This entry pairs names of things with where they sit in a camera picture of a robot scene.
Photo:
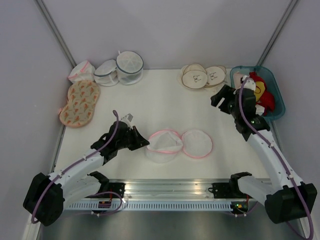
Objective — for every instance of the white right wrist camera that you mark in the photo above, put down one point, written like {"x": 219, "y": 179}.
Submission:
{"x": 248, "y": 83}

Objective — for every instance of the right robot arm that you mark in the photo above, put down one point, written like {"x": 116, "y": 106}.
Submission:
{"x": 288, "y": 197}

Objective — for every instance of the yellow red bra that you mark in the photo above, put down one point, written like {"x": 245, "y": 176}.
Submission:
{"x": 259, "y": 90}

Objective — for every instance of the white pink-zip mesh laundry bag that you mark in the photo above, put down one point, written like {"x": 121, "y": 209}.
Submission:
{"x": 165, "y": 145}

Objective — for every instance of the aluminium frame post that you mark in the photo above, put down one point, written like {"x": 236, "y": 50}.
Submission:
{"x": 43, "y": 9}
{"x": 277, "y": 31}

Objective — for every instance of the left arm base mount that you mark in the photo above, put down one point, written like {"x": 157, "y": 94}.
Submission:
{"x": 114, "y": 190}

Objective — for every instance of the beige round laundry bag front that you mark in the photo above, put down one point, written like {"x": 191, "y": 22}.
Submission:
{"x": 193, "y": 76}

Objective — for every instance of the aluminium mounting rail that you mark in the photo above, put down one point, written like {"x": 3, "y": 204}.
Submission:
{"x": 167, "y": 189}

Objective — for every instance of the pink bra in basket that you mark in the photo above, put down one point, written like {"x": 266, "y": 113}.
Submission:
{"x": 238, "y": 80}

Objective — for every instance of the white blue-trim tall laundry bag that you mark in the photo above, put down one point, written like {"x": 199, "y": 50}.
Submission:
{"x": 129, "y": 67}

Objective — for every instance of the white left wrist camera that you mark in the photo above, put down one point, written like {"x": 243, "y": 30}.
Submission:
{"x": 127, "y": 119}

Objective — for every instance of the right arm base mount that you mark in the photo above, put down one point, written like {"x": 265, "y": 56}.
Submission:
{"x": 224, "y": 190}

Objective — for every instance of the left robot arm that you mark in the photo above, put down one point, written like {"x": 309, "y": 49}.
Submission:
{"x": 49, "y": 195}

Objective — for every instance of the white pink-trim corner laundry bag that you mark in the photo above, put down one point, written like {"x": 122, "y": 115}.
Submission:
{"x": 83, "y": 71}

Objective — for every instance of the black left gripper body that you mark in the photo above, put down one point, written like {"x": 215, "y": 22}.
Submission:
{"x": 123, "y": 143}

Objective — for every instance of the white blue-trim flat laundry bag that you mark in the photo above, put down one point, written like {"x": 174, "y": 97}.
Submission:
{"x": 106, "y": 74}

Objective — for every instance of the floral beige bra pouch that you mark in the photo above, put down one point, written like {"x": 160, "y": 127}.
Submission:
{"x": 82, "y": 97}

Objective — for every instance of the right aluminium frame post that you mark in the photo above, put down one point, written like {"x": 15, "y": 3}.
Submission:
{"x": 277, "y": 31}

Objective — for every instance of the beige round laundry bag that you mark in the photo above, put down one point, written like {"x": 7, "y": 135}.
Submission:
{"x": 193, "y": 76}
{"x": 217, "y": 77}

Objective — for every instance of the left aluminium frame post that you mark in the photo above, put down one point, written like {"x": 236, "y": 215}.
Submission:
{"x": 43, "y": 9}

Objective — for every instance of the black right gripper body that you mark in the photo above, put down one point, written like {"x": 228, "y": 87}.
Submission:
{"x": 234, "y": 110}

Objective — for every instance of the white bra in basket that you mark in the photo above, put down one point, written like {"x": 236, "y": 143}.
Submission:
{"x": 260, "y": 110}

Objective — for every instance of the beige round laundry bag rear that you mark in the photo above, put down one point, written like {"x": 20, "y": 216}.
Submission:
{"x": 217, "y": 77}

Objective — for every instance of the teal plastic basket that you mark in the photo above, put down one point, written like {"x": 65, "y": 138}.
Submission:
{"x": 271, "y": 87}

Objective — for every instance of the white slotted cable duct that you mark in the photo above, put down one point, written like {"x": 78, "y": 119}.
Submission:
{"x": 132, "y": 205}

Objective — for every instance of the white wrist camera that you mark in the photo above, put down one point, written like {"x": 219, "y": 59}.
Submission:
{"x": 127, "y": 119}
{"x": 248, "y": 83}

